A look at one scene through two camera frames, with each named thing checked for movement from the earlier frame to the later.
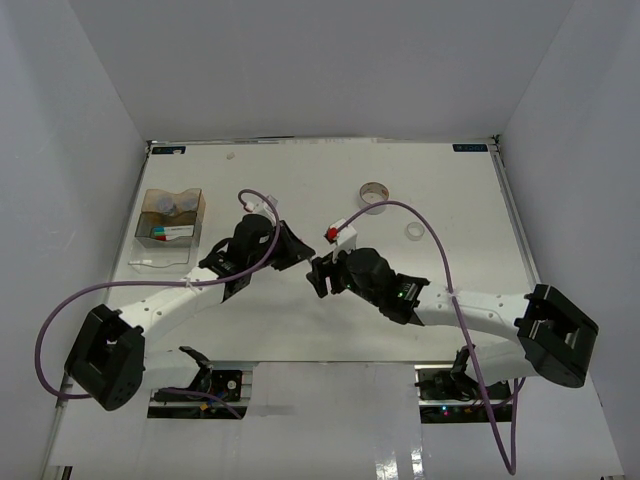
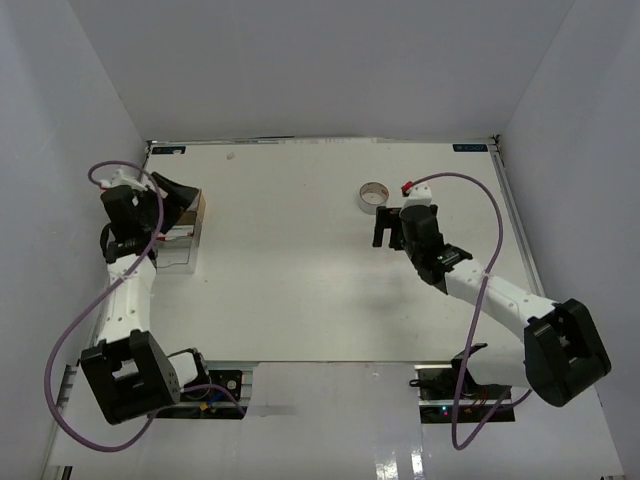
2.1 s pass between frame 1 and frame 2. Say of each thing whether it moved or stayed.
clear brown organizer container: stayed
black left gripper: moved
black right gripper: moved
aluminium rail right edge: stayed
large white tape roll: stayed
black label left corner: stayed
